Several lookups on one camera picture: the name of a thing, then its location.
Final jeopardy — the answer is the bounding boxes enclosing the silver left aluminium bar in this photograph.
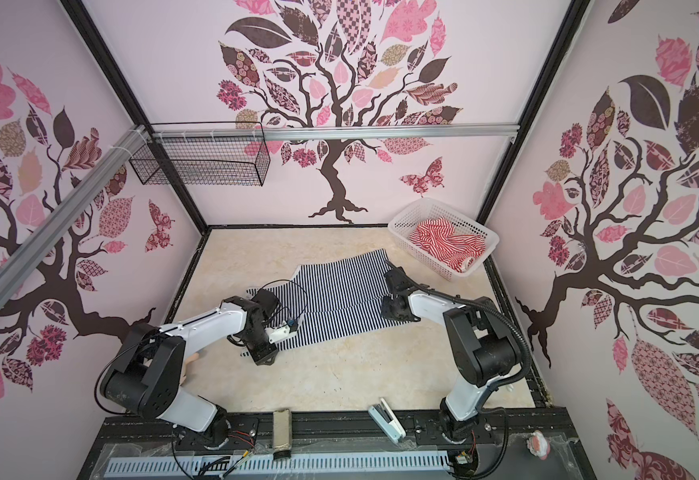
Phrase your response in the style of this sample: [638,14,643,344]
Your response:
[0,125,147,349]

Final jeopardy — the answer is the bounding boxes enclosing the silver rear aluminium bar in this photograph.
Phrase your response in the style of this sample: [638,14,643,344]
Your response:
[152,123,519,142]

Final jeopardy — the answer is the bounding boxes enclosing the plush doll striped hat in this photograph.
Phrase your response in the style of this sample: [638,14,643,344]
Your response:
[180,352,200,384]

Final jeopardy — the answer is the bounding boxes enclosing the white stapler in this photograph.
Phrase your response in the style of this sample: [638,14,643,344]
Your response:
[367,398,407,444]

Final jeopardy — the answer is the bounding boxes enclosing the pink white small toy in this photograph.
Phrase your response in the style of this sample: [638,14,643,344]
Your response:
[527,430,551,460]

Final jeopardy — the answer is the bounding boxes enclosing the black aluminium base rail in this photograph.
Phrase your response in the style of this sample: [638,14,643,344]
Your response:
[95,407,577,452]

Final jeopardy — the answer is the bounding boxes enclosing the grey rectangular block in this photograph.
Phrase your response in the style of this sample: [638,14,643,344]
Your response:
[272,409,293,461]

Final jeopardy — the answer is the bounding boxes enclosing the silver aluminium bar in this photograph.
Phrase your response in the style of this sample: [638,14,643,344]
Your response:
[152,123,519,142]
[0,125,147,349]

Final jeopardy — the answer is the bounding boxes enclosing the navy white striped tank top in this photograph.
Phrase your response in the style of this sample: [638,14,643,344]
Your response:
[263,249,403,351]

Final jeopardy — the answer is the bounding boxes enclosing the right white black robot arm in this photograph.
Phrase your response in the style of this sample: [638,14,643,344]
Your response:
[381,265,533,442]

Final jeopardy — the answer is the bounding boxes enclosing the white plastic laundry basket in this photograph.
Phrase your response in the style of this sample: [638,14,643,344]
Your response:
[387,198,499,281]

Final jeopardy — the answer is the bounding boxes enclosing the red white striped tank top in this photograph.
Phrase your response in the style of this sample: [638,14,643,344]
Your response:
[409,218,487,273]

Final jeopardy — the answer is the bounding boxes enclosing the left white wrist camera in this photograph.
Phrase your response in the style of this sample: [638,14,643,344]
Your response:
[266,319,300,344]

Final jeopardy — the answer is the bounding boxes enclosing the white slotted cable duct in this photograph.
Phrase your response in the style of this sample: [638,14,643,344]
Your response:
[100,451,451,479]

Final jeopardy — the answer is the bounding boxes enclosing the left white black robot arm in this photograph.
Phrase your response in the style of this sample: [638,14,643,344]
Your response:
[99,289,280,445]

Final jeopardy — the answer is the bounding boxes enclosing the black wire mesh basket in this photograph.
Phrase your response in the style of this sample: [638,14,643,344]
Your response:
[130,120,271,187]

